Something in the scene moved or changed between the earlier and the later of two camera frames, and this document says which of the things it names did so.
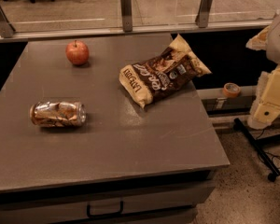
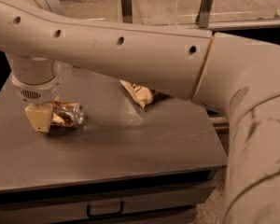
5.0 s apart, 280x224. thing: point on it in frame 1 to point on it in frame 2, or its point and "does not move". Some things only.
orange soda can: (58, 114) does not move
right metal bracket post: (203, 15) does not move
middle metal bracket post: (126, 9) does not move
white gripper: (279, 42) to (37, 92)
